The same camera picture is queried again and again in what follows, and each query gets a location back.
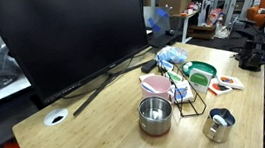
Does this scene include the blue white book in rack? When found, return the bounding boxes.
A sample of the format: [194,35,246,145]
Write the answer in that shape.
[170,80,194,102]

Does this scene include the black power adapter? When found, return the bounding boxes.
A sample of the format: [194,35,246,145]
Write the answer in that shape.
[141,60,157,73]

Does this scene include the black monitor stand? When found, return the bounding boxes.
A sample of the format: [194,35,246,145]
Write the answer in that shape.
[73,59,156,117]

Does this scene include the pink plastic cup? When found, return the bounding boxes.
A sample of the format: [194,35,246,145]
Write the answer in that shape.
[141,75,171,100]

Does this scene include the blue plastic bag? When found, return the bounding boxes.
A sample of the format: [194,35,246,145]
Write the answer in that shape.
[155,46,189,64]

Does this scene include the black keyboard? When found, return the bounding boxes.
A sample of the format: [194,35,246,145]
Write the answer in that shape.
[148,30,182,48]

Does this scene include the stainless steel pot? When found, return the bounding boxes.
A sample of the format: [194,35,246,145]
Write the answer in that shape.
[138,96,172,137]

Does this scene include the green round plate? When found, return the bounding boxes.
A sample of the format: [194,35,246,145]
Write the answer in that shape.
[182,61,217,77]

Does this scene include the cardboard box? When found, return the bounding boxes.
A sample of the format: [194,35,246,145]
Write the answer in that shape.
[158,0,192,15]

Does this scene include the large black computer monitor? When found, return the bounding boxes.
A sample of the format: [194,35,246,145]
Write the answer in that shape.
[0,0,148,104]

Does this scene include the small steel pitcher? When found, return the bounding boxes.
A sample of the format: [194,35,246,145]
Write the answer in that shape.
[202,108,236,143]

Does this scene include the white glass door cabinet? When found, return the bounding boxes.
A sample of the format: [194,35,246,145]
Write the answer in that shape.
[213,0,253,26]

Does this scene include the orange armchair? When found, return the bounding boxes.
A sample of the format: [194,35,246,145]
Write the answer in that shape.
[246,0,265,27]

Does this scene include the black wire rack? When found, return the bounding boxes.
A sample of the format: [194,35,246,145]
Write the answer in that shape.
[158,60,207,118]

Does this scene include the white desk cable grommet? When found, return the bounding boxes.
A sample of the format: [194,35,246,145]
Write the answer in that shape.
[43,108,68,126]

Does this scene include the black clamp mount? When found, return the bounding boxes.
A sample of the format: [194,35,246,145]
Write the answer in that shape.
[235,32,265,72]

